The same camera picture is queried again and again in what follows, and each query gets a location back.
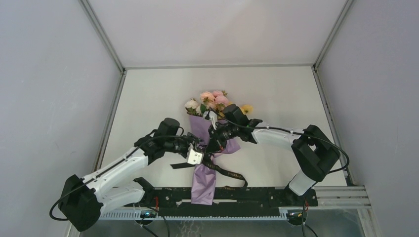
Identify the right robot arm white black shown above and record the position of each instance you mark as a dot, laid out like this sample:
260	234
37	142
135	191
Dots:
315	153

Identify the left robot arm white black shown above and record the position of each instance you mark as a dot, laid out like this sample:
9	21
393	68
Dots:
84	200

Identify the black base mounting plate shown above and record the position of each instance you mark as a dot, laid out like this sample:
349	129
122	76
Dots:
240	202

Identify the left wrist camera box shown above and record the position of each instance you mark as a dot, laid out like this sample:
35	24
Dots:
194	156

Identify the pink wrapping paper sheet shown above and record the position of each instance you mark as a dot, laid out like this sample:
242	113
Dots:
204	178

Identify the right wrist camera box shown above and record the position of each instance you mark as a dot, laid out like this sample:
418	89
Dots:
212	117

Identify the pink fake flower stem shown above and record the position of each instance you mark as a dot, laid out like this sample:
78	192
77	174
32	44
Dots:
216	100

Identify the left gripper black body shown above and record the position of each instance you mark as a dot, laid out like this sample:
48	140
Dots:
180	146

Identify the white cable duct strip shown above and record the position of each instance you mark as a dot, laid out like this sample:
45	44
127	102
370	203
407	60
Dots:
146	214

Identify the white fake flower stem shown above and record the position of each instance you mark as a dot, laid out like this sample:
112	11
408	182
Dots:
193	107

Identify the yellow fake flower stem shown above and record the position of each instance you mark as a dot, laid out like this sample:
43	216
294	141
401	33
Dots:
246	109

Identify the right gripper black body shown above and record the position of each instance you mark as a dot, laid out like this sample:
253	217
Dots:
222	135

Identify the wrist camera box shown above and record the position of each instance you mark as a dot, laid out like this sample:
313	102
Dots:
194	156
212	117

